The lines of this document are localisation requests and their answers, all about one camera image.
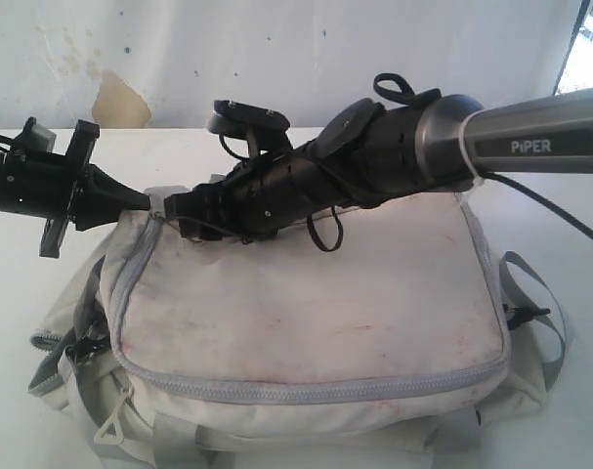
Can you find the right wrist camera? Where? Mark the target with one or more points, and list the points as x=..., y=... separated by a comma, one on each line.
x=238, y=121

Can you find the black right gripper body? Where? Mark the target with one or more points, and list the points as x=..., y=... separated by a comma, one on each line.
x=266, y=194

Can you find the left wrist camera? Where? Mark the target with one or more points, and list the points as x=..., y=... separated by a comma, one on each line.
x=34, y=136

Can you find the white fabric bag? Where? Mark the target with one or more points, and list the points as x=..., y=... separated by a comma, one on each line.
x=169, y=352

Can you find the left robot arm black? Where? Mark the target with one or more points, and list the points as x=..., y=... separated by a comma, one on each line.
x=27, y=180

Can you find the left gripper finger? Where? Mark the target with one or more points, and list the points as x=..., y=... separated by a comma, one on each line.
x=91, y=216
x=103, y=194

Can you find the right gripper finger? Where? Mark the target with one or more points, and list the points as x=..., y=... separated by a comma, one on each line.
x=183, y=205
x=197, y=232

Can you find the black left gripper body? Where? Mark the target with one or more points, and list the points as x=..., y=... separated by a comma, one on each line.
x=76, y=158

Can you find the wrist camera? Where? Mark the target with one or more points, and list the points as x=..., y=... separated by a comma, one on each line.
x=238, y=121
x=34, y=136

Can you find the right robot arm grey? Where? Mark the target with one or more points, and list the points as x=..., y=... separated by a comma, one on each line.
x=368, y=155

